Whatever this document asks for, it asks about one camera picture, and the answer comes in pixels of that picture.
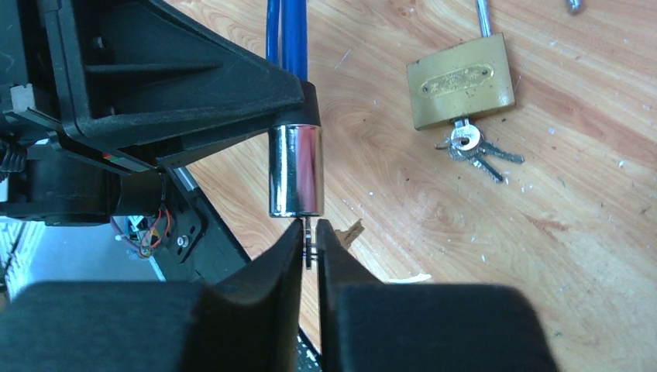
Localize brass padlock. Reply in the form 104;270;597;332
407;1;516;131

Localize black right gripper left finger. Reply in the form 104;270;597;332
1;220;303;371

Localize blue cable lock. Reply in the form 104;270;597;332
265;1;325;219

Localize small silver cable-lock keys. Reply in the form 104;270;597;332
304;216;314;270

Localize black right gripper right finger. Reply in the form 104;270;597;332
316;219;558;371

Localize silver padlock keys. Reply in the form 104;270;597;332
435;118;525;183

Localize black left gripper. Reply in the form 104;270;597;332
1;1;304;226

